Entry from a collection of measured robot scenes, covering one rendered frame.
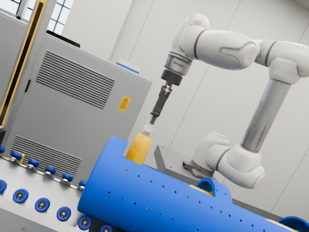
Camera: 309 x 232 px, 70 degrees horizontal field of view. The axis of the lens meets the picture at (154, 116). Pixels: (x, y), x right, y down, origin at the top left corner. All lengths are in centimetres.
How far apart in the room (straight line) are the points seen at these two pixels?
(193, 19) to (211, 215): 63
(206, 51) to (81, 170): 194
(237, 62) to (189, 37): 18
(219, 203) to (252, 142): 51
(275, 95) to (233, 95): 260
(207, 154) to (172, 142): 233
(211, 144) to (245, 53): 75
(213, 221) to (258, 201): 392
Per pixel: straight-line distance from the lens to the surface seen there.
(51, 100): 226
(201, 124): 367
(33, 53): 123
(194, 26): 78
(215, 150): 131
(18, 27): 235
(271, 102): 120
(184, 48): 77
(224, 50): 68
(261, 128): 122
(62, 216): 84
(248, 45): 69
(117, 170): 72
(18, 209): 88
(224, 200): 83
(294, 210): 520
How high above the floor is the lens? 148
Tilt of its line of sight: 9 degrees down
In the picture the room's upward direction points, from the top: 25 degrees clockwise
